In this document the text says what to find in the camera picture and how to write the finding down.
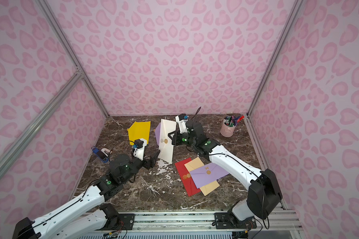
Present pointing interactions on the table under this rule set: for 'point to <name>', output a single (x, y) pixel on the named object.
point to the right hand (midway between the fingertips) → (166, 135)
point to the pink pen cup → (228, 126)
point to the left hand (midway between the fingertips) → (154, 146)
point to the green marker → (228, 121)
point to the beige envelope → (195, 164)
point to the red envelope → (187, 180)
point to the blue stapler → (100, 155)
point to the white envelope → (166, 148)
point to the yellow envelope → (139, 130)
